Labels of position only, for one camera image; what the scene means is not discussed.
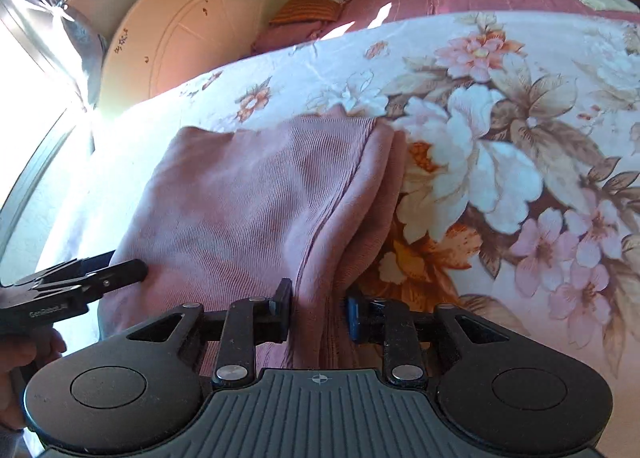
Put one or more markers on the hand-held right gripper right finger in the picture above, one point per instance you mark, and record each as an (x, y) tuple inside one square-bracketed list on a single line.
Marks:
[(356, 318)]

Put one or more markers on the pink knit sweater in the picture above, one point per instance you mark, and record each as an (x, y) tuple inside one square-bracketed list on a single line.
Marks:
[(225, 218)]

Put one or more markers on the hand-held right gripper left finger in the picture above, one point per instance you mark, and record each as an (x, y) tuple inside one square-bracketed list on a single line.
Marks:
[(281, 308)]

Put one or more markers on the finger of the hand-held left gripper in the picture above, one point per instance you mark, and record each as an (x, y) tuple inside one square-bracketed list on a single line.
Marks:
[(120, 274), (75, 265)]

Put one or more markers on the person's left hand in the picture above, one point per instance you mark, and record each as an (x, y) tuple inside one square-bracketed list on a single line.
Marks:
[(20, 368)]

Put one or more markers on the bright window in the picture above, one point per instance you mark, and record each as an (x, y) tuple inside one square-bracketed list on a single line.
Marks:
[(30, 137)]

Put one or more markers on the pink pillow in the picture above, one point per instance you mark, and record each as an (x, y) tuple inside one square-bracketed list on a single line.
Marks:
[(285, 37)]

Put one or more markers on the white floral bed sheet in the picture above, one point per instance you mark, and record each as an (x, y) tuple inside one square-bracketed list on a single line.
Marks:
[(500, 137)]

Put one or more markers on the orange striped pillow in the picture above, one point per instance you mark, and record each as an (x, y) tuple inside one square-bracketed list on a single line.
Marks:
[(307, 10)]

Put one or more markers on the cream round headboard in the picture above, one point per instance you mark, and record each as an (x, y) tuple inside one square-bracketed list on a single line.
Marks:
[(175, 37)]

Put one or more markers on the grey curtain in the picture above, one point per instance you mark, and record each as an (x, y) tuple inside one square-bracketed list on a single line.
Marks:
[(60, 27)]

